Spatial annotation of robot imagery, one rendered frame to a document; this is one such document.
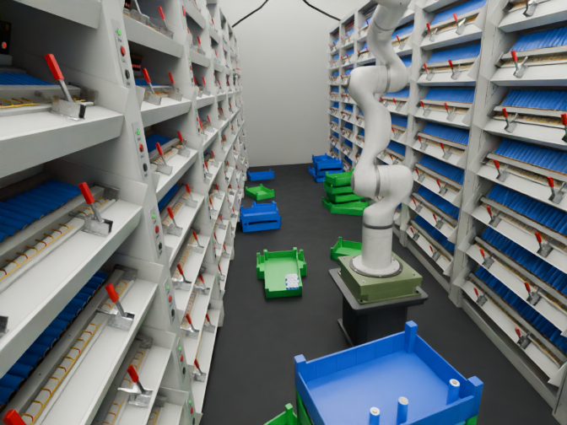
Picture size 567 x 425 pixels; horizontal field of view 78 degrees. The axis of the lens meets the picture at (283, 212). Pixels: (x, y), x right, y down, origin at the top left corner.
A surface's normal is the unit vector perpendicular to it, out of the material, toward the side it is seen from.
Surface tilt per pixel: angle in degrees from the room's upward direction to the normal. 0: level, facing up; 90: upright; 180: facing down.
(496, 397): 0
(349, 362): 90
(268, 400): 0
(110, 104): 90
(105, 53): 90
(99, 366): 23
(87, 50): 90
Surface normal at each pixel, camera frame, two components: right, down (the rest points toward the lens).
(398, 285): 0.19, 0.33
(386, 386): -0.05, -0.94
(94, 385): 0.33, -0.89
